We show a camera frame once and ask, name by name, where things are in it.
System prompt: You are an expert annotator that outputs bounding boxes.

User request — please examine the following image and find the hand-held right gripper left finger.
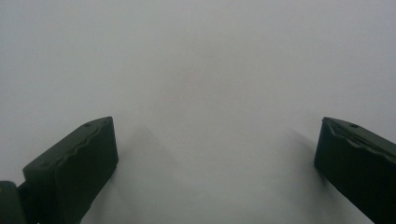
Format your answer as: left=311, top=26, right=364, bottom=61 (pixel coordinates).
left=21, top=116, right=120, bottom=224

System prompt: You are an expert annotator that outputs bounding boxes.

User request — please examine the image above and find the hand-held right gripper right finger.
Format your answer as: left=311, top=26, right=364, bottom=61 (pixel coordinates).
left=313, top=116, right=396, bottom=224

